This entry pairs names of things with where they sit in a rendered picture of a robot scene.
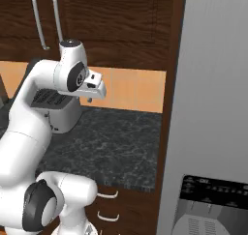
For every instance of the dark wood drawer front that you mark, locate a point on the dark wood drawer front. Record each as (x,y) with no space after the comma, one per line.
(135,198)
(135,221)

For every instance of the dark wood cupboard door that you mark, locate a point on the dark wood cupboard door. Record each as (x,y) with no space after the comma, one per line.
(16,23)
(122,23)

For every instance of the dark wood side panel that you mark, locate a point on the dark wood side panel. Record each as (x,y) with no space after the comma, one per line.
(171,84)

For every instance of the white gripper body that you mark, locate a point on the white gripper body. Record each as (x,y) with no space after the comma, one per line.
(97,91)

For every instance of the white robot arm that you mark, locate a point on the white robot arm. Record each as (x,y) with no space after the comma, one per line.
(25,129)

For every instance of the grey fridge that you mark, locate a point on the grey fridge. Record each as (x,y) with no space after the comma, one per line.
(213,84)

